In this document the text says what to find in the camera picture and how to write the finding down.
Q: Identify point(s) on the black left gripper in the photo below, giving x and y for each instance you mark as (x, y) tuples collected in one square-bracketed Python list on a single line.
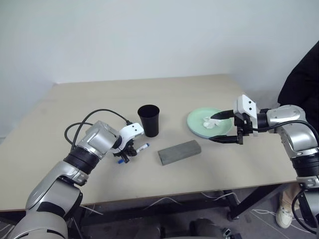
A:
[(125, 147)]

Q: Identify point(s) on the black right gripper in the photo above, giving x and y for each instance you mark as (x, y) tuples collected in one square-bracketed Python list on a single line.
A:
[(243, 124)]

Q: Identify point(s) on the grey felt glasses case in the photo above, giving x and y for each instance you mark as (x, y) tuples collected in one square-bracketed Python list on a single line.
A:
[(179, 152)]

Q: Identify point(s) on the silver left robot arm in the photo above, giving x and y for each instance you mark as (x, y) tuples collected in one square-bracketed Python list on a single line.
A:
[(97, 139)]

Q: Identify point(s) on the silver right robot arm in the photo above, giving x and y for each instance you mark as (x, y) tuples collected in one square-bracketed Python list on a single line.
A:
[(296, 134)]

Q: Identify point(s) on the black plastic cup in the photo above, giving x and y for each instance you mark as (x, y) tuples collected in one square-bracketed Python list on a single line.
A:
[(149, 122)]

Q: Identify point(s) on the crumpled white tissue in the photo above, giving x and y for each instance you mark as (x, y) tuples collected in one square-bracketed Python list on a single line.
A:
[(210, 122)]

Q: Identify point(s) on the light blue plate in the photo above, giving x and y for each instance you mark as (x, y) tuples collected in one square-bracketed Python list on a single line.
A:
[(204, 136)]

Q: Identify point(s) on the mint green plate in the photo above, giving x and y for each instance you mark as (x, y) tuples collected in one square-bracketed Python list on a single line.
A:
[(199, 122)]

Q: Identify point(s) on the person in black jacket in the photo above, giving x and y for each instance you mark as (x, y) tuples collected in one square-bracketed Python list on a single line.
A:
[(304, 82)]

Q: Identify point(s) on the white shoe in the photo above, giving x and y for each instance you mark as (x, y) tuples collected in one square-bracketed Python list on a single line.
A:
[(284, 214)]

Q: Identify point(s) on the small black device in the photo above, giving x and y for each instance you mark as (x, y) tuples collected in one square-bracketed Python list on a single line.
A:
[(230, 234)]

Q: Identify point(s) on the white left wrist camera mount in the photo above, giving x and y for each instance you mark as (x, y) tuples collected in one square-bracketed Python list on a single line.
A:
[(132, 129)]

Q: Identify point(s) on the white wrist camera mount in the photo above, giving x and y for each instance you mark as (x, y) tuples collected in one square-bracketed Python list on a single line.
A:
[(246, 104), (132, 129)]

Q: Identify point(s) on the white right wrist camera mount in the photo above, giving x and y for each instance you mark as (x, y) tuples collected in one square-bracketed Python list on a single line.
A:
[(246, 104)]

